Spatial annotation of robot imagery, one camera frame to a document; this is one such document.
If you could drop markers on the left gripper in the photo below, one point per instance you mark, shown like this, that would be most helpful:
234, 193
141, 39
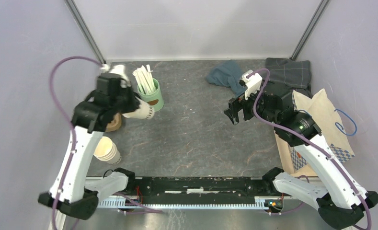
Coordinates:
134, 103

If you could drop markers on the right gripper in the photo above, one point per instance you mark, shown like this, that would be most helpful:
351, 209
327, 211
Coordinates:
234, 104

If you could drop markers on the white paper coffee cup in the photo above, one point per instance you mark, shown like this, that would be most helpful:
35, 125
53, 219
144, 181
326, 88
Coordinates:
144, 111

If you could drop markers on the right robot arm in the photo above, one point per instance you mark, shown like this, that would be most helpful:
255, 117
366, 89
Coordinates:
341, 201

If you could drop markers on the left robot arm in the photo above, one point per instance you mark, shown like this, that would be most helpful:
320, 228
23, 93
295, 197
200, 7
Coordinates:
69, 194

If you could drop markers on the paper takeout bag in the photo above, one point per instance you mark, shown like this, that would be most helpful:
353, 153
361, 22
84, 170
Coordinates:
329, 121

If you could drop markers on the cardboard cup carrier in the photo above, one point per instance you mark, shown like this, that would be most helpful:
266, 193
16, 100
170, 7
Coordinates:
115, 124

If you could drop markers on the blue cloth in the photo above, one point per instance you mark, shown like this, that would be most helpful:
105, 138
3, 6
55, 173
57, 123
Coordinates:
227, 74

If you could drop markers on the white wrapped straws bundle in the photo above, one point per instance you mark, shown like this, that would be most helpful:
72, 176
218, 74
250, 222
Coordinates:
145, 80

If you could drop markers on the green straw holder can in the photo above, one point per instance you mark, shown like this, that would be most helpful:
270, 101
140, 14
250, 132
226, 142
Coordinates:
155, 99

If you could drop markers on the stack of paper cups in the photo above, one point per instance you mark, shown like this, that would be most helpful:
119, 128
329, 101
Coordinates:
107, 151

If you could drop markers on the grey plaid cloth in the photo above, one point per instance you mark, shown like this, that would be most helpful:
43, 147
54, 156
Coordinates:
294, 74

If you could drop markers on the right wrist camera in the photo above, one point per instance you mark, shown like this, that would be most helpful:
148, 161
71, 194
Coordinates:
251, 81

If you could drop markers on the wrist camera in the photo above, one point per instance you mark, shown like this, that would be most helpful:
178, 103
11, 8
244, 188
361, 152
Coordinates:
119, 70
251, 81

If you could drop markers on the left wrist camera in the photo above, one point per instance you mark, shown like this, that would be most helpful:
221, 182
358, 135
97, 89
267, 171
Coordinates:
119, 70

